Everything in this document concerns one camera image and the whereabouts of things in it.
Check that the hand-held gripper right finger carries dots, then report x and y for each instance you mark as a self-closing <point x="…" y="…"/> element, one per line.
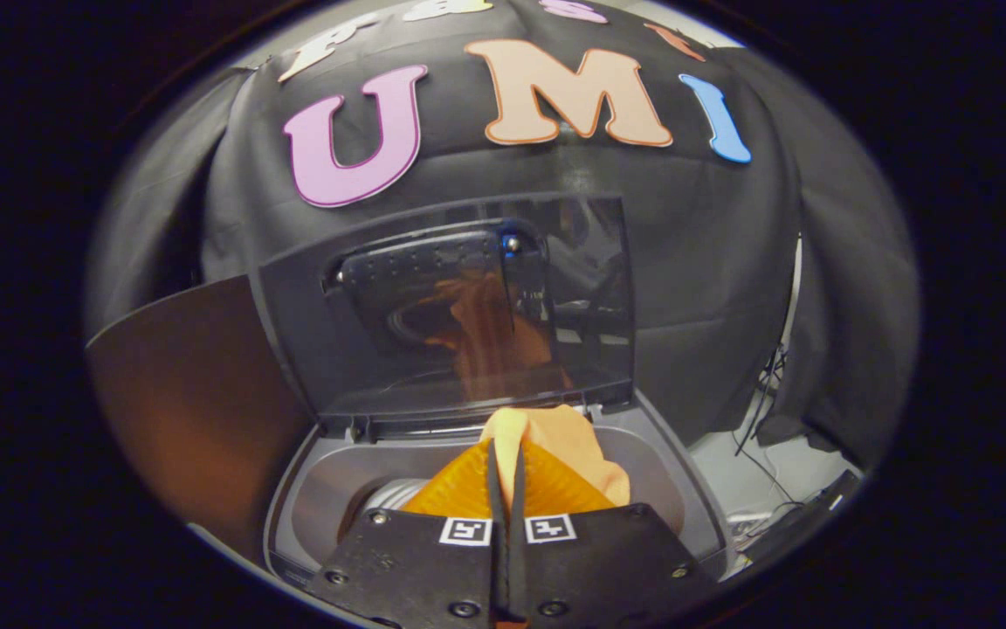
<point x="599" y="568"/>

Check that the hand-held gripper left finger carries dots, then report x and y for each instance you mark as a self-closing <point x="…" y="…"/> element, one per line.
<point x="416" y="568"/>

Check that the grey washing machine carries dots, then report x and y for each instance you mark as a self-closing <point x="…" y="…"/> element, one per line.
<point x="337" y="480"/>

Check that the orange clothes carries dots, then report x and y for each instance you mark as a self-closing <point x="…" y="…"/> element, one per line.
<point x="568" y="441"/>

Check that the black light stand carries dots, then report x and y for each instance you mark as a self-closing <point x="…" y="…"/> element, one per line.
<point x="765" y="393"/>

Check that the dark cabinet with beige door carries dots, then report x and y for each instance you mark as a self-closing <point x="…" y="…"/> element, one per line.
<point x="189" y="402"/>

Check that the black backdrop cloth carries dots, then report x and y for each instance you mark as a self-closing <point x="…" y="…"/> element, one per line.
<point x="713" y="262"/>

